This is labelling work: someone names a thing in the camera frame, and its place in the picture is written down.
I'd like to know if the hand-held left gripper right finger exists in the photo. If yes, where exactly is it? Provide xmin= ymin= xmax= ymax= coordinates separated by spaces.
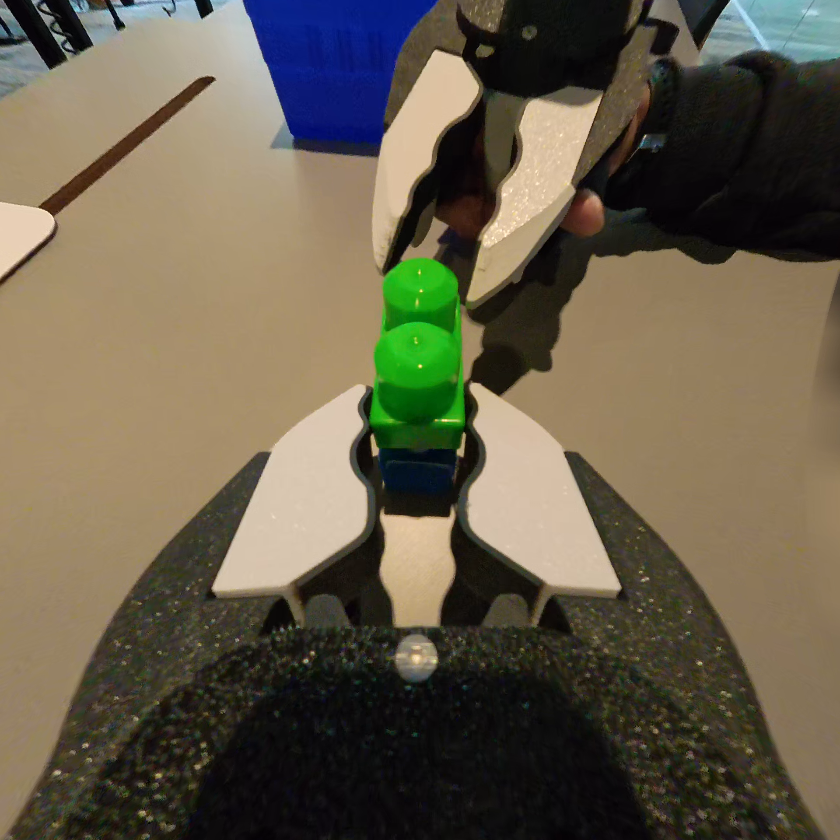
xmin=455 ymin=382 xmax=622 ymax=597

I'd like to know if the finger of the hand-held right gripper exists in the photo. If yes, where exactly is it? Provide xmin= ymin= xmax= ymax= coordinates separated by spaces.
xmin=465 ymin=85 xmax=605 ymax=311
xmin=371 ymin=50 xmax=487 ymax=277

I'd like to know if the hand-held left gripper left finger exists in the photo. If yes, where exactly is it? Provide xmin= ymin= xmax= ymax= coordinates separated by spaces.
xmin=212 ymin=384 xmax=387 ymax=599

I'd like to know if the blue plastic bin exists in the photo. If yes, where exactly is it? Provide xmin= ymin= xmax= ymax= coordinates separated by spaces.
xmin=243 ymin=0 xmax=441 ymax=144

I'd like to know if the blue one-stud block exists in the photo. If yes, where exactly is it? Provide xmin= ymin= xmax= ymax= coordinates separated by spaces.
xmin=378 ymin=446 xmax=458 ymax=496

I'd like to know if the green two-stud block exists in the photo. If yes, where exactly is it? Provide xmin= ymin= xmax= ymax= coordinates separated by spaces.
xmin=369 ymin=258 xmax=468 ymax=450

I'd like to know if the person's right forearm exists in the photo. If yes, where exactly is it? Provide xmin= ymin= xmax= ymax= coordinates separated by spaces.
xmin=604 ymin=49 xmax=840 ymax=265

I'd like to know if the person's right hand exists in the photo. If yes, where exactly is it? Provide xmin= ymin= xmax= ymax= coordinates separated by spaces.
xmin=436 ymin=84 xmax=652 ymax=242

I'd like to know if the black wrist watch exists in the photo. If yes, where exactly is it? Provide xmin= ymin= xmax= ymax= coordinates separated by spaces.
xmin=646 ymin=59 xmax=681 ymax=153

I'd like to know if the white stand base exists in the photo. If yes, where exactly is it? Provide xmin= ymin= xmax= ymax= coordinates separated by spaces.
xmin=0 ymin=202 xmax=58 ymax=283

